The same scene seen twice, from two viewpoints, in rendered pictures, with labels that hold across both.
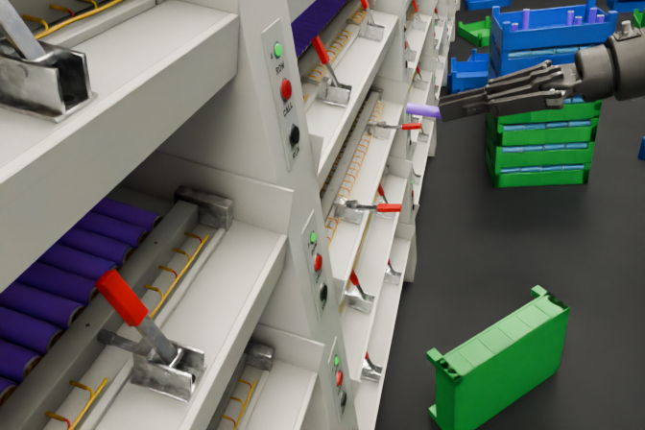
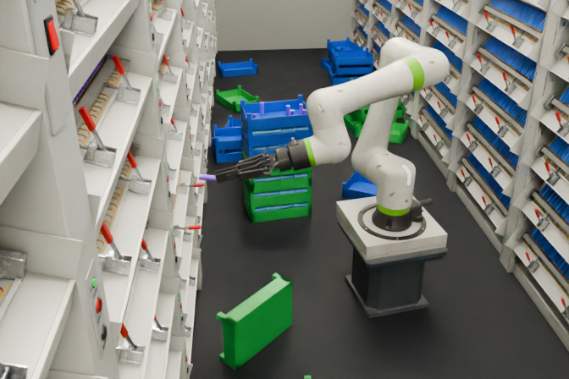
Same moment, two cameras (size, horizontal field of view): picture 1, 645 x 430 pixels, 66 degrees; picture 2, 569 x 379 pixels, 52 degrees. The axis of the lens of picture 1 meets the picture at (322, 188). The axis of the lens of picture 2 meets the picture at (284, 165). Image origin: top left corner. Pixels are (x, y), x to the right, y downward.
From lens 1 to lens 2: 104 cm
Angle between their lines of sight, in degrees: 23
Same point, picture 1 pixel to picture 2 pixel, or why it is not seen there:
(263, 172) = (162, 207)
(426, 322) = (212, 311)
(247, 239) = (155, 233)
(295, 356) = (166, 288)
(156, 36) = (146, 170)
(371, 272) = (182, 270)
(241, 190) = (152, 215)
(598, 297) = (315, 282)
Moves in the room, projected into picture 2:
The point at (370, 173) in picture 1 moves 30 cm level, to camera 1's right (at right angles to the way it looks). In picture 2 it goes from (179, 211) to (266, 192)
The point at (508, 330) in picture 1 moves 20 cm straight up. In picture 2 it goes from (260, 297) to (258, 249)
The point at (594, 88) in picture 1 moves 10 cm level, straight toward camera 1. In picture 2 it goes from (283, 166) to (278, 181)
